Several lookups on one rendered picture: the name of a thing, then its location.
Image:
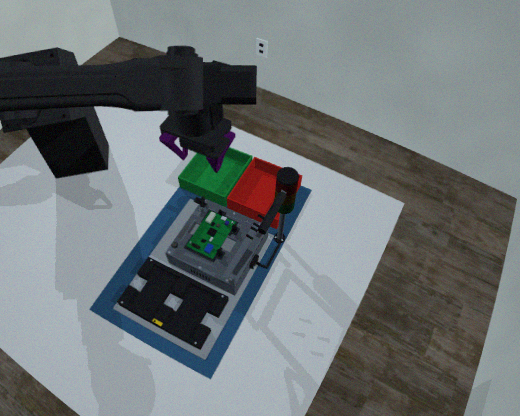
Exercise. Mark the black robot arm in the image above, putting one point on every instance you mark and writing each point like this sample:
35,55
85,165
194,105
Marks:
134,84

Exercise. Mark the green bin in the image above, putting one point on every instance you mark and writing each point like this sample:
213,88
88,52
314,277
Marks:
213,186

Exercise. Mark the green circuit board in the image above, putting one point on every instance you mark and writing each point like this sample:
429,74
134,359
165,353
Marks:
211,234

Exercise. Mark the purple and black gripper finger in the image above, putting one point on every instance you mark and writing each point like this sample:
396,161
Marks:
216,164
169,141

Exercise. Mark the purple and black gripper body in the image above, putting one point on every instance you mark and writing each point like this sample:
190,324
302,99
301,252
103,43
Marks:
195,133

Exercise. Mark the red tray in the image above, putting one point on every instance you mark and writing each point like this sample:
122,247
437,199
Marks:
254,193

